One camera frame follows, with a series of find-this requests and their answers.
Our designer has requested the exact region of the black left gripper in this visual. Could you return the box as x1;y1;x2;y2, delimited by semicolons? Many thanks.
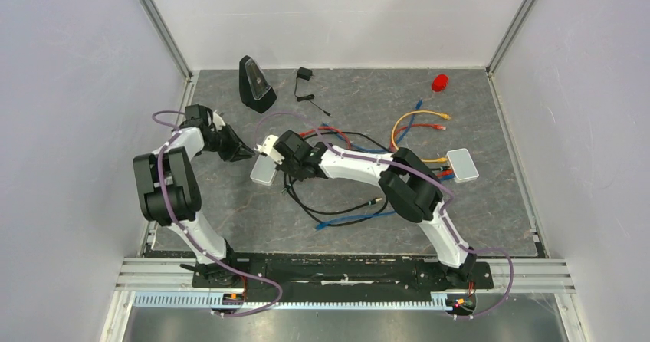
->
202;124;256;163

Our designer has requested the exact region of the short red ethernet cable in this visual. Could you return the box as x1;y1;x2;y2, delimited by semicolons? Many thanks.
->
299;126;354;150

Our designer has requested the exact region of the white network switch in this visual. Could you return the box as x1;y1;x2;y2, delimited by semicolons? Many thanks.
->
445;148;480;183
249;155;277;186

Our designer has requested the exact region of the yellow ethernet cable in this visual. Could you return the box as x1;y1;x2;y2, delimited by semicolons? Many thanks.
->
389;109;452;166

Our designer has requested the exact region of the long blue ethernet cable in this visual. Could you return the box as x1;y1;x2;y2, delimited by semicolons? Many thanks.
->
314;173;457;232

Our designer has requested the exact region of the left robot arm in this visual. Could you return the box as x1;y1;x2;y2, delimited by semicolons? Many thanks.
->
133;104;254;287

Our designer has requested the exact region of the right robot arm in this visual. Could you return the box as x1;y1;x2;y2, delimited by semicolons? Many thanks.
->
257;130;477;287

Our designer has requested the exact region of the black metronome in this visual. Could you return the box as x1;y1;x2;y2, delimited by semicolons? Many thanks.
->
238;55;277;113

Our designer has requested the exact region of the red round cap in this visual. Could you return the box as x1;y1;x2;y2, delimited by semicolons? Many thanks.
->
431;74;449;93

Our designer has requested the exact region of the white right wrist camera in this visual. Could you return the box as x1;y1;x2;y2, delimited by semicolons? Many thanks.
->
254;134;284;165

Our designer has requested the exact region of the black power adapter with cord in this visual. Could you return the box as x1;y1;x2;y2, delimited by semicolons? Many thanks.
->
294;67;330;120

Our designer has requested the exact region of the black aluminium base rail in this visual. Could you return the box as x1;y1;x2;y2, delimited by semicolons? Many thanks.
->
185;252;494;304

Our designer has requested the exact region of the white slotted cable duct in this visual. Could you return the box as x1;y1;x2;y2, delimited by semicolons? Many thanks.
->
133;291;452;311

